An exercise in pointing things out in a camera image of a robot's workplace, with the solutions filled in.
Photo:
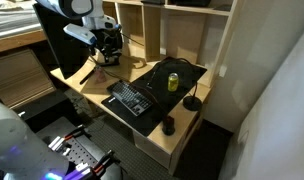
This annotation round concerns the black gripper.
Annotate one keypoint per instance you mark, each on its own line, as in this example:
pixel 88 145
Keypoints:
pixel 105 36

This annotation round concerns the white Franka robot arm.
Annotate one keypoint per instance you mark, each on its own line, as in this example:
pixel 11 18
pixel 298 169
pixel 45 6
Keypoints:
pixel 78 6

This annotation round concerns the yellow soda can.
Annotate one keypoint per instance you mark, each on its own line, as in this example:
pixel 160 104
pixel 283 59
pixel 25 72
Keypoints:
pixel 173 83

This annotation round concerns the black headphones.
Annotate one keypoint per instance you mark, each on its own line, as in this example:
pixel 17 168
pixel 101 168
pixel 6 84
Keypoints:
pixel 119 43

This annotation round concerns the black computer monitor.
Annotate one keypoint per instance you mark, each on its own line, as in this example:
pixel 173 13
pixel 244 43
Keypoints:
pixel 63 53

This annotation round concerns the black mechanical keyboard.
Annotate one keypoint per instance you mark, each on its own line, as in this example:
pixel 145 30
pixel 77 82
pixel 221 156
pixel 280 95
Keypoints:
pixel 130 97

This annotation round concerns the flat black object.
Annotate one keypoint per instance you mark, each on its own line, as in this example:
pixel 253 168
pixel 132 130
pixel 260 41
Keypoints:
pixel 153 1
pixel 192 2

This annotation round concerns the black desk mat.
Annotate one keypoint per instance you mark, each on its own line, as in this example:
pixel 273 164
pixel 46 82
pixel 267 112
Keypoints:
pixel 165 96

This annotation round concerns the light wooden shelf hutch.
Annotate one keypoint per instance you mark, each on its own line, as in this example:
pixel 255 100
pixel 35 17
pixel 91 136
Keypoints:
pixel 185 36

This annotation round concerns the black low cabinet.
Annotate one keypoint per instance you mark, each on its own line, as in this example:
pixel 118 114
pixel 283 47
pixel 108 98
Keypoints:
pixel 48 108

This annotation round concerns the wooden slatted drawer panel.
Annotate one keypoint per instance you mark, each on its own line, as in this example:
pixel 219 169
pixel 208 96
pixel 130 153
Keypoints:
pixel 18 78

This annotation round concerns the red black bar clamp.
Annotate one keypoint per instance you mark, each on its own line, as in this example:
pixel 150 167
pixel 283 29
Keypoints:
pixel 98 165
pixel 70 136

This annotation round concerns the grey bed mattress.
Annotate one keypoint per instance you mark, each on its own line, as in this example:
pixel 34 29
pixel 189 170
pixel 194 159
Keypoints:
pixel 12 16

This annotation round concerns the black gooseneck desk lamp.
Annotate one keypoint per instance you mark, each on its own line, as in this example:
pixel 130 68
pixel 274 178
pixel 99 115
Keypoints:
pixel 192 103

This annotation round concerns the perforated robot mounting table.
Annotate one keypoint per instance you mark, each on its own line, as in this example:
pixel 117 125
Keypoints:
pixel 80 151

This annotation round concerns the light wooden desk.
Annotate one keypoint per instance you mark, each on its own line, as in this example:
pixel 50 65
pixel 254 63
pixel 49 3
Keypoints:
pixel 178 126

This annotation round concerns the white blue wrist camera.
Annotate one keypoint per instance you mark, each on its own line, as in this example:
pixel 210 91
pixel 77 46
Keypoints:
pixel 80 34

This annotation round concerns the wooden bed frame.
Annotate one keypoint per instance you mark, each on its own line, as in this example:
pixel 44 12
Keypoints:
pixel 15 41

